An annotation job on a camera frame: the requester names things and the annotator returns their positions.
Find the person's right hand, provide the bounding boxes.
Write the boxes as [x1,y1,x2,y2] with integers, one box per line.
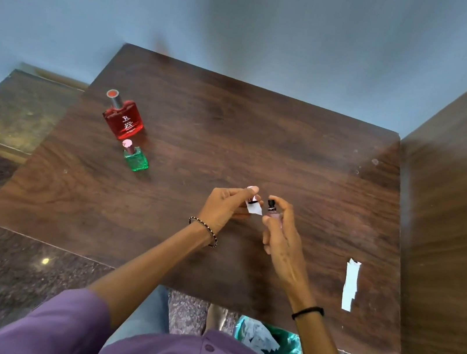
[249,194,333,316]

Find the person's left hand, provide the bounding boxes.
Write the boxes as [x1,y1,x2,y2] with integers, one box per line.
[188,176,266,245]

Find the small white paper piece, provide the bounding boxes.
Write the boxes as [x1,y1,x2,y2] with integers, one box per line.
[243,194,266,217]

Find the small pink perfume bottle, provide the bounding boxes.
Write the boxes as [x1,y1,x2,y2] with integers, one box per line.
[263,198,286,230]

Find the person's left forearm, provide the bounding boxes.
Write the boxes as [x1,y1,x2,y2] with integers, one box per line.
[82,206,218,343]

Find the black wrist band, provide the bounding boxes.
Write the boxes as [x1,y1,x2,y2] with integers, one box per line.
[291,303,326,325]

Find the person's foot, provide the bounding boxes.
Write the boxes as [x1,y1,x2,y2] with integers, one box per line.
[203,303,231,338]

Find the white paper strip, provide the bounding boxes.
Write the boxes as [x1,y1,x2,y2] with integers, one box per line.
[339,257,363,314]

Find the white paper scraps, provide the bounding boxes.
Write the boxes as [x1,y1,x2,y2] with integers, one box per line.
[238,319,284,354]

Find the green bin bag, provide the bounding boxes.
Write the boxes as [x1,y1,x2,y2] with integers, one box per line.
[230,314,307,354]

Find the green perfume bottle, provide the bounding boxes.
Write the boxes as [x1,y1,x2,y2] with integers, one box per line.
[118,138,153,174]

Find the blue jeans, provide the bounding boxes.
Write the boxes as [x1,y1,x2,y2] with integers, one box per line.
[102,278,177,354]

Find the red perfume bottle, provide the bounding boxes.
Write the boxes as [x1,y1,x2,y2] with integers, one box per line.
[99,88,150,145]

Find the brown wooden side panel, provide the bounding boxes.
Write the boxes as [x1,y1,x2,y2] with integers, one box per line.
[366,19,467,354]

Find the low wooden bench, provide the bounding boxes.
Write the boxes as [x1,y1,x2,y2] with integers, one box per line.
[0,58,92,173]

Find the black beaded bracelet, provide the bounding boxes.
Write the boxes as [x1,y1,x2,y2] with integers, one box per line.
[185,215,222,249]

